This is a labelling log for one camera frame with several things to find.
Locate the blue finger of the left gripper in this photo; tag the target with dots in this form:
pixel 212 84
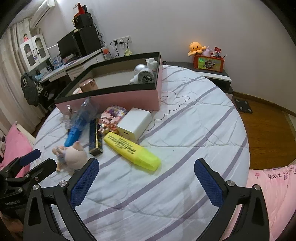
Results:
pixel 40 172
pixel 30 157

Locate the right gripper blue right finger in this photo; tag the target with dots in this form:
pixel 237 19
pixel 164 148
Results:
pixel 211 181

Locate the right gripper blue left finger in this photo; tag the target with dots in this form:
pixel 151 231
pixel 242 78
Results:
pixel 81 181

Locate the pink pig doll figure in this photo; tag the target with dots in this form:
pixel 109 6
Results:
pixel 74 156

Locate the dark blue gold lipstick box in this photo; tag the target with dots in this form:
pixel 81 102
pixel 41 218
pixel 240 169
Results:
pixel 95 138

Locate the blue highlighter marker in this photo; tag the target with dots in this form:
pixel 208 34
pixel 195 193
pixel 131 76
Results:
pixel 73 135

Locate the yellow highlighter marker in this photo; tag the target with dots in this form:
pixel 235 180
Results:
pixel 135 153

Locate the pink building block toy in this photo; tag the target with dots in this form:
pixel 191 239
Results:
pixel 110 118

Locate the white power adapter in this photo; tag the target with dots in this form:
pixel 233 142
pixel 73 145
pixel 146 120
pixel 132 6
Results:
pixel 134 123

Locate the rose gold metal cup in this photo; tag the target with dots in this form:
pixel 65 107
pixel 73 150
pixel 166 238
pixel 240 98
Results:
pixel 88 85

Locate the white silver rabbit figure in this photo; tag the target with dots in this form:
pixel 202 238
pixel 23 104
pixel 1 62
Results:
pixel 151 65

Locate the white wall-plug night light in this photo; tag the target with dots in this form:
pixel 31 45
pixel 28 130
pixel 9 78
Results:
pixel 142 74

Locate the striped white bed sheet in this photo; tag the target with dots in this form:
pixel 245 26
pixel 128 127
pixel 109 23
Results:
pixel 195 120

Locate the beige curtain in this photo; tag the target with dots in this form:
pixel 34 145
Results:
pixel 14 107

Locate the small clear glass bottle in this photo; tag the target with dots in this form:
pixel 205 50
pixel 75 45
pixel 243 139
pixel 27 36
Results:
pixel 67 118

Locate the pink quilt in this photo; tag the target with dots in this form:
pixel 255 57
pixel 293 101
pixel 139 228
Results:
pixel 278 187

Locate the black office chair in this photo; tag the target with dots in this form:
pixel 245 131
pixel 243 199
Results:
pixel 49 91

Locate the black jacket on chair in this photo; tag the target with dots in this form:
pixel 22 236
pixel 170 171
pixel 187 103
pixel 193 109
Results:
pixel 32 89

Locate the black bathroom scale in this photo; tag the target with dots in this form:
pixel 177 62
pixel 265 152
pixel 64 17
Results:
pixel 242 105

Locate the white desk with drawers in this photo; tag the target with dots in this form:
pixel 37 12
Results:
pixel 74 68

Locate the white glass-door cabinet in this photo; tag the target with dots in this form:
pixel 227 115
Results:
pixel 33 52

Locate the black white low cabinet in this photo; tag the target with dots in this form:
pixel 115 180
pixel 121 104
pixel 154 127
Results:
pixel 221 79

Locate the black computer monitor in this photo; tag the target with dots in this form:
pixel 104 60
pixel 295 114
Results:
pixel 67 46

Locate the pink black-rimmed storage box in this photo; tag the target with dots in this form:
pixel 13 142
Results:
pixel 112 78

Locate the orange cartoon storage box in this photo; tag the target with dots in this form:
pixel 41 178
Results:
pixel 208 63

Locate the orange-lid water bottle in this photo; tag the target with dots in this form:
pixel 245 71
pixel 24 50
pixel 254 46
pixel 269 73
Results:
pixel 106 54

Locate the black computer tower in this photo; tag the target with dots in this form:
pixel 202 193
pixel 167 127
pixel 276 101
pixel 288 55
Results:
pixel 87 40

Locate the pink plush toy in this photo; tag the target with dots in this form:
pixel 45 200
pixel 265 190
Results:
pixel 207 52

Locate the orange octopus plush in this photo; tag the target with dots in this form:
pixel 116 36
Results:
pixel 196 48

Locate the yellow snack bag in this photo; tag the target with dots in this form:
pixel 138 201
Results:
pixel 128 52

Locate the white air conditioner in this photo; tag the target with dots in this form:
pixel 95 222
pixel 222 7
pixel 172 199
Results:
pixel 41 12

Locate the black speaker box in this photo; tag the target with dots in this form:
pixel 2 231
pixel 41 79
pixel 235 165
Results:
pixel 83 20

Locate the red paper bag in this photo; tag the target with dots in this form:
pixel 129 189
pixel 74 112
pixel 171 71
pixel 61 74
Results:
pixel 81 10

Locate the white bed frame post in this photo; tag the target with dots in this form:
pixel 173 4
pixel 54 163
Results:
pixel 30 138

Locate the wall power outlet strip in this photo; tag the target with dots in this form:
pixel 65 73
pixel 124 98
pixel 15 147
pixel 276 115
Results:
pixel 126 40

